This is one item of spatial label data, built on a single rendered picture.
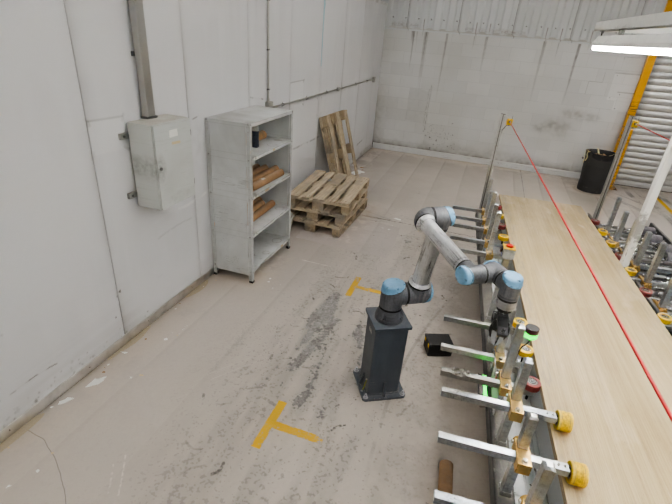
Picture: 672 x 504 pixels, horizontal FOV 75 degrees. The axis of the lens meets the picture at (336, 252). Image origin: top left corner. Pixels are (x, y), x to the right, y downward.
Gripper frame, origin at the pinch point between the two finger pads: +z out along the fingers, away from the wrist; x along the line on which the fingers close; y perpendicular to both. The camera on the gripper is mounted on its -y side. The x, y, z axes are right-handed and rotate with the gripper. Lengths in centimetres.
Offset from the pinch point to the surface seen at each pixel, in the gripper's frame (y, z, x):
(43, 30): 26, -118, 254
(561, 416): -34.5, 3.7, -24.7
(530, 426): -56, -7, -7
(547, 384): -6.9, 11.3, -25.8
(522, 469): -63, 7, -7
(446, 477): -5, 93, 6
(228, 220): 161, 38, 225
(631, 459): -40, 11, -51
